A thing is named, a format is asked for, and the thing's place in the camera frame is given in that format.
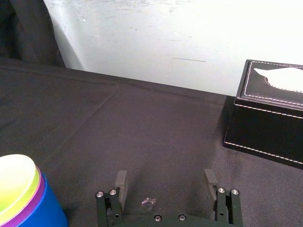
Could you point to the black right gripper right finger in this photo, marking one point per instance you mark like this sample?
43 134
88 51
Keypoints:
226 203

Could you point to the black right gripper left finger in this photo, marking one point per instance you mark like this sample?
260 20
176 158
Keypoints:
113 203

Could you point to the blue plastic cup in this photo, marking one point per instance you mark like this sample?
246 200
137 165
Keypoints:
50 208

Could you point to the black table cloth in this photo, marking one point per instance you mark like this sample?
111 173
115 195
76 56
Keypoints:
142 132

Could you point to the purple plastic cup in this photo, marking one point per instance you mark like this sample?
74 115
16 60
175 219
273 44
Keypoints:
28 208

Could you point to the black leather tissue box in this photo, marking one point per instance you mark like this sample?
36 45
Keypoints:
265 123

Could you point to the yellow-green plastic cup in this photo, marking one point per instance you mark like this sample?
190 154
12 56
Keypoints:
16 182

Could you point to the white tissue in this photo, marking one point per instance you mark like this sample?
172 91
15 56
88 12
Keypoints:
281 76

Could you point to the black hanging cloth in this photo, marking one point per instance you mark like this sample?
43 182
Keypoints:
26 30

